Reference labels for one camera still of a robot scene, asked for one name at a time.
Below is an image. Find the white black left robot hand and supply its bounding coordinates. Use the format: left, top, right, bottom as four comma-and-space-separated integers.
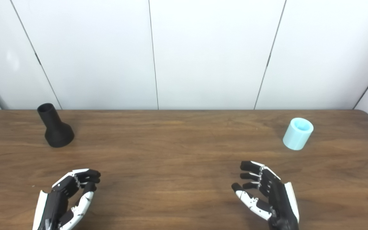
32, 169, 101, 230

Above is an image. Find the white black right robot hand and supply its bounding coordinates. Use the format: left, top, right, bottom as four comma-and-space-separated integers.
231, 161, 300, 230

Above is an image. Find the light-blue hose piece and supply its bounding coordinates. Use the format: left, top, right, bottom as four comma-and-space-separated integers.
282, 118, 314, 150

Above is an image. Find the black flared nozzle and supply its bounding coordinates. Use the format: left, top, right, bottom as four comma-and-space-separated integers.
37, 103, 75, 148

